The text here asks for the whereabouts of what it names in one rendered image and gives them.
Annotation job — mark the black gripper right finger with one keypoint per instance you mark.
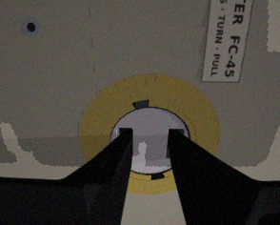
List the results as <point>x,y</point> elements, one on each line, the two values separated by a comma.
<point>212,192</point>

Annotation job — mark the grey cylinder with two slots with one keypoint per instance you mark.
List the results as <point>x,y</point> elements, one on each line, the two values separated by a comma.
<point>150,136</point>

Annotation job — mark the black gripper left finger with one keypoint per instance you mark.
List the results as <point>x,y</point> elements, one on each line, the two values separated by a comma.
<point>92,195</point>

